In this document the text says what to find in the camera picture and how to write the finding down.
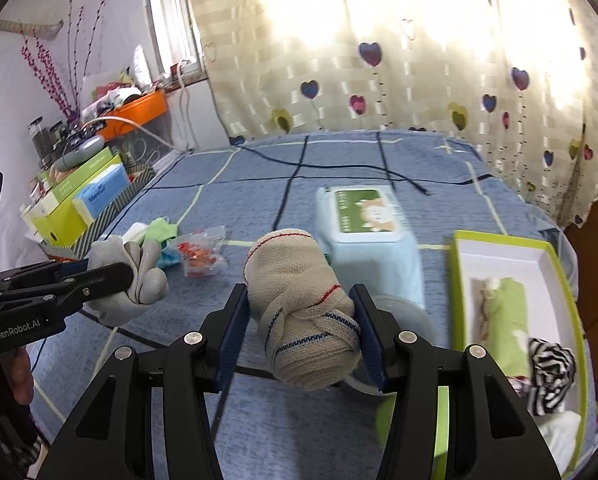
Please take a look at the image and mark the white box with lime edge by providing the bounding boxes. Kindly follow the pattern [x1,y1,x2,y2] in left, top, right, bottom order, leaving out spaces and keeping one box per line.
[449,230,590,466]

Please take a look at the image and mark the green jar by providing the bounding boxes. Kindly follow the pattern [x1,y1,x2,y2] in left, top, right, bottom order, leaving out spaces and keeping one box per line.
[376,385,452,480]

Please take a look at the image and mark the pale grey-blue cloth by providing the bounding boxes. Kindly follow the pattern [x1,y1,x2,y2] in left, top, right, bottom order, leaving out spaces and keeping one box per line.
[86,239,170,326]

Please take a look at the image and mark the white cable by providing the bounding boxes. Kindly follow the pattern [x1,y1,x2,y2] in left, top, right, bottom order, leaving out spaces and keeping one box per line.
[79,115,190,153]

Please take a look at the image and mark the red flower branches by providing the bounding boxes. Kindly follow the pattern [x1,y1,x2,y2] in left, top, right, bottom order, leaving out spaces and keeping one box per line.
[19,0,110,121]

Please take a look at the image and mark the window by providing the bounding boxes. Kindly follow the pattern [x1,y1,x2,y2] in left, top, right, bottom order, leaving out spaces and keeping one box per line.
[146,0,210,81]

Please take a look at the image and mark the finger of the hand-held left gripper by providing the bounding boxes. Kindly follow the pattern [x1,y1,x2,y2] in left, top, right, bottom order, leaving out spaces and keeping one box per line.
[0,259,90,291]
[0,262,134,321]

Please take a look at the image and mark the beige striped towel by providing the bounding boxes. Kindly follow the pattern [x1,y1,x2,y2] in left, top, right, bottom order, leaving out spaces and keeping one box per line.
[244,228,362,392]

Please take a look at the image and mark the person's left hand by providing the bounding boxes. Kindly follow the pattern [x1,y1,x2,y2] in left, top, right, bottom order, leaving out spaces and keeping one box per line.
[0,346,36,413]

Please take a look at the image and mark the light green cloth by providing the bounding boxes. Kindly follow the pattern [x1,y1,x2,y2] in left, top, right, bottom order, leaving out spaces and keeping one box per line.
[146,217,180,252]

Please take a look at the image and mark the cream heart print curtain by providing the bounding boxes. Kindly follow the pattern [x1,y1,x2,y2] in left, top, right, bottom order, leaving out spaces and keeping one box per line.
[184,0,598,231]

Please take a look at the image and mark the grey oval case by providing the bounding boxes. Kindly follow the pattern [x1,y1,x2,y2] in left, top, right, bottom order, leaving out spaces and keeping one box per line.
[54,135,104,171]

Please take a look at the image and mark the grey striped storage box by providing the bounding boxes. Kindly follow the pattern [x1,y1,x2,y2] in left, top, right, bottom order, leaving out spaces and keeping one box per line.
[41,162,157,261]

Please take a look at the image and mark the glass jar with dark lid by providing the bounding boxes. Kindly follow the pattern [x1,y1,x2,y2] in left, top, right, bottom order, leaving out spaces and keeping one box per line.
[28,116,50,166]

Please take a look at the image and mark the pale green carton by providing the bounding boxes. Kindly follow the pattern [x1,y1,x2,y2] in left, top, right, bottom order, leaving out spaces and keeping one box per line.
[53,152,124,196]

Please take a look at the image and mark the black and white striped cloth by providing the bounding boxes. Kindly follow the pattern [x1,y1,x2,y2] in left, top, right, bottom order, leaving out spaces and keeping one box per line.
[511,337,577,416]

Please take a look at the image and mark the clear plastic jar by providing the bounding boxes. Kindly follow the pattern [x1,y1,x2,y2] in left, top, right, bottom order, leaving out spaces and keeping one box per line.
[346,295,437,397]

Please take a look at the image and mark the black cable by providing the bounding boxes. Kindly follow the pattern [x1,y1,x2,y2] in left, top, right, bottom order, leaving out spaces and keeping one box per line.
[231,142,430,196]

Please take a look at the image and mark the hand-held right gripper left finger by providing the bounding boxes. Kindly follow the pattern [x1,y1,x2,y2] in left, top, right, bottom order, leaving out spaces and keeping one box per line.
[51,282,252,480]

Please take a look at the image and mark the pale blue wet wipes pack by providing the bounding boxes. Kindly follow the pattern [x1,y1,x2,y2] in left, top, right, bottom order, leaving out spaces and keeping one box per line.
[313,186,426,311]

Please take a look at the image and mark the white and mint towel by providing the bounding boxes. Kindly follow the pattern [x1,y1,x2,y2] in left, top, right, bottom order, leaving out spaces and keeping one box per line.
[536,409,584,461]

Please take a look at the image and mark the orange tray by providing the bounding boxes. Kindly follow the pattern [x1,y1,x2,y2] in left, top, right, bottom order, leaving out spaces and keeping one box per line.
[96,91,168,141]

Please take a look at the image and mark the green rabbit print towel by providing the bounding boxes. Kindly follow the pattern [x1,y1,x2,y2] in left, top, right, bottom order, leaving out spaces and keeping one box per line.
[471,275,532,378]

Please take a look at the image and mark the blue tissue box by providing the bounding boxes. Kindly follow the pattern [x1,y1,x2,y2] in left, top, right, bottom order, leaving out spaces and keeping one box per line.
[73,165,130,223]

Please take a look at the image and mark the clear bag with red bits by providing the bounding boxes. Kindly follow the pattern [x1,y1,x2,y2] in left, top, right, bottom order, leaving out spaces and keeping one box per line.
[176,225,228,279]

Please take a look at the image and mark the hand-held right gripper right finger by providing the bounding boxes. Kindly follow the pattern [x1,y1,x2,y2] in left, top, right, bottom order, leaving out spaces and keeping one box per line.
[351,282,562,480]

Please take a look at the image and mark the lime and white file box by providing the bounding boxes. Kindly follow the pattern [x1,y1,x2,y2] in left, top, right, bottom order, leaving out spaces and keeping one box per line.
[21,194,88,248]

